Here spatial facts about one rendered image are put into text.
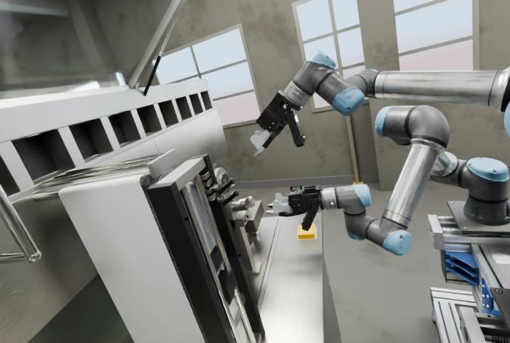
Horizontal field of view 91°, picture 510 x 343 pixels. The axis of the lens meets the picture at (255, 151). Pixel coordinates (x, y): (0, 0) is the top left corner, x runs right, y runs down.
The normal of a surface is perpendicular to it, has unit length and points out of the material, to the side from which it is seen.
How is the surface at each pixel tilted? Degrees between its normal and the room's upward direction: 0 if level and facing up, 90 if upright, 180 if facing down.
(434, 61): 90
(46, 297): 90
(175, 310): 90
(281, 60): 90
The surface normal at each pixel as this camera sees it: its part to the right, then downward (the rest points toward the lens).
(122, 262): -0.23, 0.33
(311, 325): -0.25, -0.93
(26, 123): 0.94, -0.16
